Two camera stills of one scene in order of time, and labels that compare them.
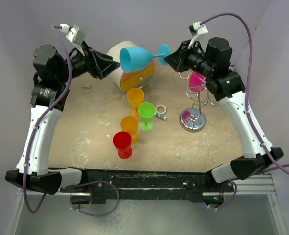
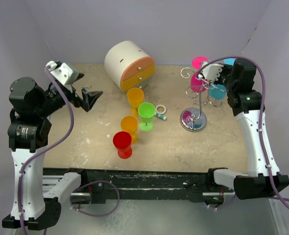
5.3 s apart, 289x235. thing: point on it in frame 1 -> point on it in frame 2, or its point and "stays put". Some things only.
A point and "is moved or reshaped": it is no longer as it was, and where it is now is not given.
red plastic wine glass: x=122 y=140 stays put
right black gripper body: x=191 y=58 -> x=225 y=78
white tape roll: x=159 y=112 stays put
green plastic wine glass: x=146 y=110 stays put
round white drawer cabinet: x=140 y=79 stays put
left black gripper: x=98 y=64 -> x=88 y=98
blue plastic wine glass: x=134 y=58 is moved or reshaped
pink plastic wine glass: x=197 y=82 stays put
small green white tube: x=161 y=116 stays put
